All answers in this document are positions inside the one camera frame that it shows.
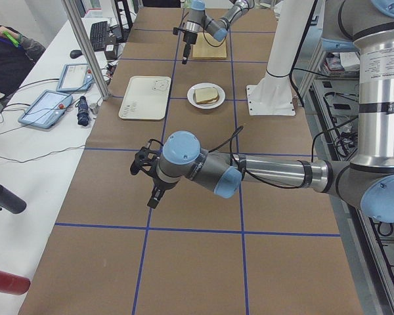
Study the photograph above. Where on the black water bottle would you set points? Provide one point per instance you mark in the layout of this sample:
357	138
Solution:
11	201

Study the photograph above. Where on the near blue teach pendant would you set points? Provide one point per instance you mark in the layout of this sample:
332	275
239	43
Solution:
46	110

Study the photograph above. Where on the wooden cutting board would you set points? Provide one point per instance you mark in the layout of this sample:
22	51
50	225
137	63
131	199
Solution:
208	48

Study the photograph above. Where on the red bottle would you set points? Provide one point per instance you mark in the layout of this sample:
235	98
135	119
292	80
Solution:
13	284

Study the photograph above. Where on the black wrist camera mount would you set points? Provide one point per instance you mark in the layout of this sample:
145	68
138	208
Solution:
146	159

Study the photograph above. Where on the black computer mouse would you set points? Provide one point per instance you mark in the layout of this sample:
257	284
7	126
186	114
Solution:
75	54

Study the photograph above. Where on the far blue teach pendant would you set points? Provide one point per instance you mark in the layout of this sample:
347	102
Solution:
75	78

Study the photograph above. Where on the blue teach pendant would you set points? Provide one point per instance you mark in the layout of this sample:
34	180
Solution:
46	110
75	78

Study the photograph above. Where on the seated person in black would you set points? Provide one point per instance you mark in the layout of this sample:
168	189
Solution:
18	55

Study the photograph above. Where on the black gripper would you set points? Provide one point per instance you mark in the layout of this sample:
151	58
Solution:
161	184
188	38

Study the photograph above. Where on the cream bear serving tray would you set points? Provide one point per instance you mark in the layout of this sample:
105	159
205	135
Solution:
145	98

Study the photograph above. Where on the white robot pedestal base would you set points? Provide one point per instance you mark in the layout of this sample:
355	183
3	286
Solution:
272	96

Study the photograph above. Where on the aluminium frame post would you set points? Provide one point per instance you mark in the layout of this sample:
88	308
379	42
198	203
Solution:
85	46

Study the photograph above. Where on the small black box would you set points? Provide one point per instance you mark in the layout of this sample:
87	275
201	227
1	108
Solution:
111	52

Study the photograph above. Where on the folded dark blue umbrella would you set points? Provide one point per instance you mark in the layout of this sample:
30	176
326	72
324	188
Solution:
83	112

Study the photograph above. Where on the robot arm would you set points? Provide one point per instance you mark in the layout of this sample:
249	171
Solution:
198	19
365	182

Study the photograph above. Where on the white round plate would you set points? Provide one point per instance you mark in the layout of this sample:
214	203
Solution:
191	99

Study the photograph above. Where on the bread slice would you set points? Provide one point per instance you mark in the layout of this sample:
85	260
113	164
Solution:
206	95
207	102

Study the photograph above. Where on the black keyboard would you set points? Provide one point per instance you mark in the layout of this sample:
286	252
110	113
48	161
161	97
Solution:
98	35

